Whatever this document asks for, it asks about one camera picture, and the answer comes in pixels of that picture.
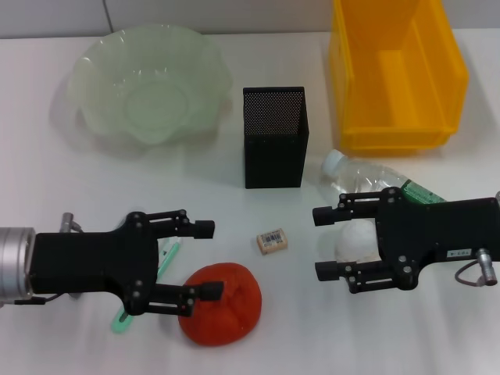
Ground pale green glass fruit plate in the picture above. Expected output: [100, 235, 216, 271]
[65, 23, 231, 146]

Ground left gripper cable with connectors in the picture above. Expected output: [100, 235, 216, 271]
[14, 212, 85, 306]

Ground clear green-label water bottle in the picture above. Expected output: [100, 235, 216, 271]
[319, 150, 448, 208]

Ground green utility knife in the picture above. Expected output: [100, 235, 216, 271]
[109, 237, 184, 335]

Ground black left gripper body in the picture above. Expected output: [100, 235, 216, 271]
[30, 212, 162, 317]

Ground yellow plastic bin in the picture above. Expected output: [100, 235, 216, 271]
[327, 0, 470, 157]

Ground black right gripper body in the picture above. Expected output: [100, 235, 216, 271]
[373, 186, 500, 292]

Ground black mesh pen holder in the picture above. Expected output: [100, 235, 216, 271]
[241, 85, 309, 191]

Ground gripper cable with connectors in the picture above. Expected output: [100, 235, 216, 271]
[14, 212, 85, 306]
[455, 248, 500, 288]

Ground red-orange fruit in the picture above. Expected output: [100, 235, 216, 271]
[177, 262, 263, 347]

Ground right gripper cable with connectors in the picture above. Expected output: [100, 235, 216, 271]
[455, 248, 500, 288]

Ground white paper ball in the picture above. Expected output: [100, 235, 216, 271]
[336, 219, 382, 265]

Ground beige eraser with barcode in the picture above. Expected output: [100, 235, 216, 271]
[255, 229, 291, 256]

